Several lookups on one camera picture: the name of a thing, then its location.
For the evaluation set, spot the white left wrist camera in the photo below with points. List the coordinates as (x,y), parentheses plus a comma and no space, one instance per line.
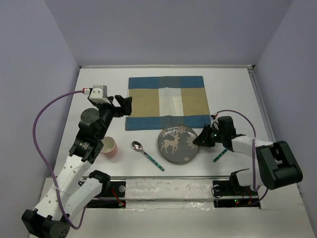
(97,94)

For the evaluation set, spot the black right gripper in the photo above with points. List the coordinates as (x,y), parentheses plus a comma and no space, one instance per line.
(202,139)

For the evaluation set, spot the pink mug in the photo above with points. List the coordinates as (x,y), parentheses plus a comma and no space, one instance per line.
(109,149)

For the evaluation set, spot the grey reindeer plate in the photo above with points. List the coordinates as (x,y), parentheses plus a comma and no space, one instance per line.
(175,144)

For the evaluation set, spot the fork with teal handle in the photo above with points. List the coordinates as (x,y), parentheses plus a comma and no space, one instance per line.
(220,155)

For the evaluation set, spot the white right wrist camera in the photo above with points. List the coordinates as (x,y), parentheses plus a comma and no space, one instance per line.
(213,117)

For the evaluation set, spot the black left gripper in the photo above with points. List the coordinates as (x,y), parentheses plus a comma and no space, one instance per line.
(124,103)

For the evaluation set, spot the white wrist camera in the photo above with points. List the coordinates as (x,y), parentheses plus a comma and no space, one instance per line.
(213,117)
(97,94)

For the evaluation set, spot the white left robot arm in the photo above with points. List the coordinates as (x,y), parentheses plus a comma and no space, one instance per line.
(52,216)

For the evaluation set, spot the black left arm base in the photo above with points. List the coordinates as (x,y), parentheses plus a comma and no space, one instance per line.
(112,197)

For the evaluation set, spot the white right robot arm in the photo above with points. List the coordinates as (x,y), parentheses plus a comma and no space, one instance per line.
(273,163)

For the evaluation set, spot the spoon with teal handle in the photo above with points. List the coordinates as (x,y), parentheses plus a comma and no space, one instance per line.
(137,146)

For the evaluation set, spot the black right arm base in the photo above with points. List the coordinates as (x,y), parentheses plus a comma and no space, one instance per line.
(227,196)

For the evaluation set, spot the blue and tan cloth placemat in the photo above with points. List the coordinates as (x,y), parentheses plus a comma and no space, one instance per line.
(161,101)

